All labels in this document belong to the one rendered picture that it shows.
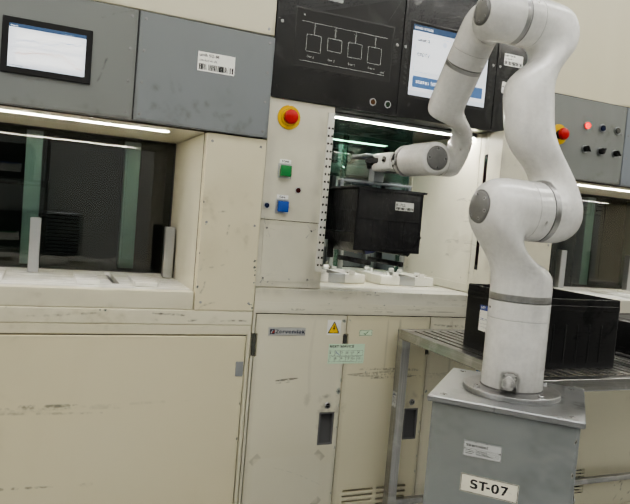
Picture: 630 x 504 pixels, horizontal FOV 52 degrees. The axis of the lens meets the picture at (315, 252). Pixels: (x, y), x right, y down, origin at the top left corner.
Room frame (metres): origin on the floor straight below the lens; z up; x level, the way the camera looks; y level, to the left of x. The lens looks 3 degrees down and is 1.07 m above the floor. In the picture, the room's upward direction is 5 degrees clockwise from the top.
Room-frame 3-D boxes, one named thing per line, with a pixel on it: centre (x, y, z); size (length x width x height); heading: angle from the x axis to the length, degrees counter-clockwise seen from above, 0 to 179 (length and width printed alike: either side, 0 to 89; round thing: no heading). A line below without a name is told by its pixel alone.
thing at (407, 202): (1.90, -0.16, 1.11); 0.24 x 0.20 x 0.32; 113
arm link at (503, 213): (1.26, -0.39, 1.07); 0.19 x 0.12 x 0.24; 112
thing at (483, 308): (1.68, -0.60, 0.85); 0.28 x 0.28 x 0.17; 22
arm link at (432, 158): (1.67, -0.26, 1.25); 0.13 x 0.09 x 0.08; 23
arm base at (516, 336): (1.28, -0.42, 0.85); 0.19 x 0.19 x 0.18
